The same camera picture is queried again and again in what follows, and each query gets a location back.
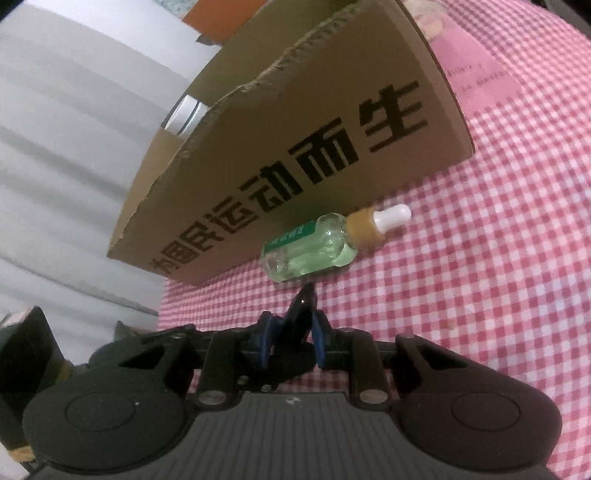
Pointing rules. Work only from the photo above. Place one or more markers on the orange Philips box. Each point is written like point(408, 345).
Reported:
point(218, 20)

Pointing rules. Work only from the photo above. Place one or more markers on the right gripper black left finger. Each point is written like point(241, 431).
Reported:
point(235, 361)

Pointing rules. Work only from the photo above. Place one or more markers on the pink checkered tablecloth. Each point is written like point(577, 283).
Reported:
point(495, 264)

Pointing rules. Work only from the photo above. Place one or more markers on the black device with label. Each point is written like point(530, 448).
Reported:
point(31, 361)

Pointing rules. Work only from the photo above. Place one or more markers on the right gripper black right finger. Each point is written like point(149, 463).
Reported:
point(355, 352)

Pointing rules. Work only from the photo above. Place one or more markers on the grey white sofa cushion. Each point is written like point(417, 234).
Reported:
point(84, 87)

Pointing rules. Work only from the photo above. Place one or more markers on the brown cardboard box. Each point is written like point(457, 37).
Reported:
point(311, 107)

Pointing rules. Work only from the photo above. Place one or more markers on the green glass dropper bottle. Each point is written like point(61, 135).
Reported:
point(331, 241)

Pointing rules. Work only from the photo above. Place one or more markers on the pink cartoon cloth patch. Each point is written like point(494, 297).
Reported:
point(478, 80)

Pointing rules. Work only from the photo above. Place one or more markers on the white plastic supplement bottle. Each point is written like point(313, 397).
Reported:
point(185, 116)

